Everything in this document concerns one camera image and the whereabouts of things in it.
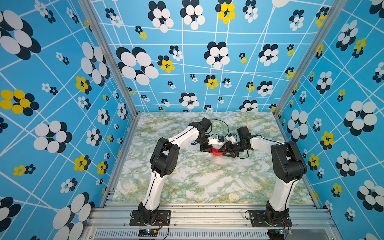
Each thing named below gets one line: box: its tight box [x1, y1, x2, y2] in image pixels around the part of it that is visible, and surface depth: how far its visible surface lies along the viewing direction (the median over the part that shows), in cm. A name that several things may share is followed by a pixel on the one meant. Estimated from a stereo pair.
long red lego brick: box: [212, 147, 223, 157], surface depth 95 cm
